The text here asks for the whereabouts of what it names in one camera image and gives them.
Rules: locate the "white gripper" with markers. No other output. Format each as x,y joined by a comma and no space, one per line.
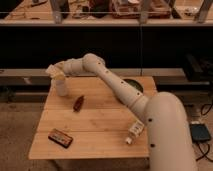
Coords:
62,70

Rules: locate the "white sponge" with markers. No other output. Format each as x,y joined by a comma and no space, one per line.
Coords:
51,71

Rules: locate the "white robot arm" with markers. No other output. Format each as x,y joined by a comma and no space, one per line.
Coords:
170,143

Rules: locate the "green ceramic bowl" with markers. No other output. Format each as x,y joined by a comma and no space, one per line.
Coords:
133,85

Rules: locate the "brown oblong object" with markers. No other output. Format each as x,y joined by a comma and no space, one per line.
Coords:
78,104

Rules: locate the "wooden folding table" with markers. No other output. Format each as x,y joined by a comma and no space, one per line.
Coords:
98,129

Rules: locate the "orange and black box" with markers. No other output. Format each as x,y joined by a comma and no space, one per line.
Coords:
60,138

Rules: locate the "long workbench shelf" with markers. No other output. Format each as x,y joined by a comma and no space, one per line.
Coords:
106,13

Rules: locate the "white plastic bottle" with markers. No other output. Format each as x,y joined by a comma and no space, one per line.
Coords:
134,132

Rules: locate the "black foot pedal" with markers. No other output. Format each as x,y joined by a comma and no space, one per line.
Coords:
199,133

